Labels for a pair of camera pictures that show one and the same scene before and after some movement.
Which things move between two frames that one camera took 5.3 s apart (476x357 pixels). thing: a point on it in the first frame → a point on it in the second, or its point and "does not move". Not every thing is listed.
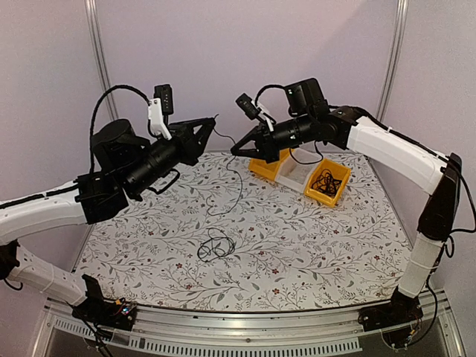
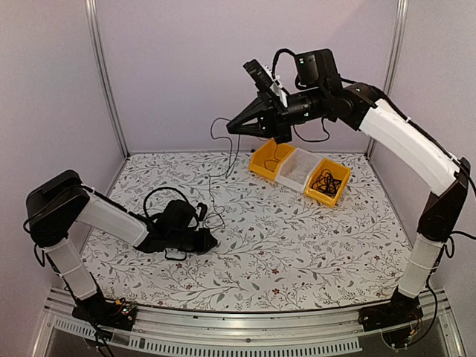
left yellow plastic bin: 268,170 does not move
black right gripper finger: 251,153 → 267,126
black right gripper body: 305,132 → 285,123
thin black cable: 326,184 does not move
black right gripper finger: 254,135 → 256,110
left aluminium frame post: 94,16 does not move
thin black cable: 224,212 → 220,175
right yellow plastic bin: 339,172 does not move
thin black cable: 326,184 does not move
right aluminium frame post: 393,56 does not move
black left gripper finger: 201,140 → 211,242
